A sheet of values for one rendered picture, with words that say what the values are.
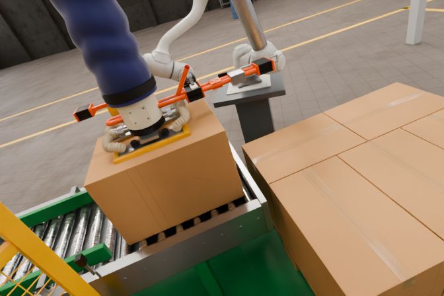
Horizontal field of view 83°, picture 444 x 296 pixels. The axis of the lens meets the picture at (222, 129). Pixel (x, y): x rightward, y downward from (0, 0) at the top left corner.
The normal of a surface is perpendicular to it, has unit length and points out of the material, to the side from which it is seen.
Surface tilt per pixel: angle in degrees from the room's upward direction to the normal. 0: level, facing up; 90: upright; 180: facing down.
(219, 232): 90
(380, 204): 0
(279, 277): 0
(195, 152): 90
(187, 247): 90
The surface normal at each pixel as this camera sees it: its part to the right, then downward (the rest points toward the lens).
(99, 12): 0.54, 0.08
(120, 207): 0.28, 0.44
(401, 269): -0.26, -0.82
